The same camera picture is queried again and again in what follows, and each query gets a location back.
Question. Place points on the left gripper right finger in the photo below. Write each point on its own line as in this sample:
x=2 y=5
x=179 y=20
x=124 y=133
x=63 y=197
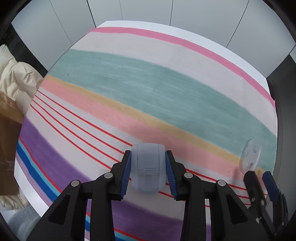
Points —
x=186 y=186

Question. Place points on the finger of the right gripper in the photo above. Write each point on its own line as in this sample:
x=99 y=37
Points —
x=271 y=186
x=254 y=189

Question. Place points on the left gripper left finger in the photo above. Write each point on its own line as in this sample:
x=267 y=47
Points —
x=111 y=186

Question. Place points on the clear plastic round lid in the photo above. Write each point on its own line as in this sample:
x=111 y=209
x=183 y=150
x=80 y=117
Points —
x=250 y=156

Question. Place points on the grey translucent small case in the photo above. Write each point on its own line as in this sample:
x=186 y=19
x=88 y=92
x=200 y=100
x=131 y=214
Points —
x=148 y=167

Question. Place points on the light blue fleece garment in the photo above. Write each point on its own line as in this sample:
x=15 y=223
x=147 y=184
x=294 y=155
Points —
x=23 y=222

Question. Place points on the colourful striped cloth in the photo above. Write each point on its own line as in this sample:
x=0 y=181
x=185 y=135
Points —
x=148 y=216

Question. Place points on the brown cardboard box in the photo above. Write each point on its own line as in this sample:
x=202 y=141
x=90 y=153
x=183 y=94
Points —
x=11 y=120

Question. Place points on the cream padded armchair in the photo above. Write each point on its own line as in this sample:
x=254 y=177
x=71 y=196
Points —
x=20 y=82

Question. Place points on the black wall panel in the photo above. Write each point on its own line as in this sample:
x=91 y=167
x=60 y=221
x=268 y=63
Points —
x=20 y=51

